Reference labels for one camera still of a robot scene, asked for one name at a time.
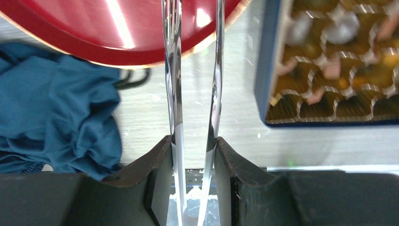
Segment red round tray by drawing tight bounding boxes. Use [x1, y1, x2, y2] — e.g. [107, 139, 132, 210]
[0, 0, 253, 70]

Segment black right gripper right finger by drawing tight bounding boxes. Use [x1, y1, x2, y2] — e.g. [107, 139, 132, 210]
[215, 137, 399, 226]

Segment blue chocolate tin box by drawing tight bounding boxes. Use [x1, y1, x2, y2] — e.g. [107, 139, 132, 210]
[254, 0, 399, 127]

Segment dark blue cloth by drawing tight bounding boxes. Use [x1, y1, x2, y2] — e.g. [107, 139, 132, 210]
[0, 42, 122, 180]

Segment clear plastic metal tongs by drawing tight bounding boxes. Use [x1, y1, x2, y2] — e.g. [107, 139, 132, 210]
[160, 0, 226, 226]

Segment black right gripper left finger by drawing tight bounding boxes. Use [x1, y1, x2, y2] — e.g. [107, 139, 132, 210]
[0, 136, 173, 226]

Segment black drawstring cord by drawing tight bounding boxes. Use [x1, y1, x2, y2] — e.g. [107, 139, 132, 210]
[114, 67, 152, 91]

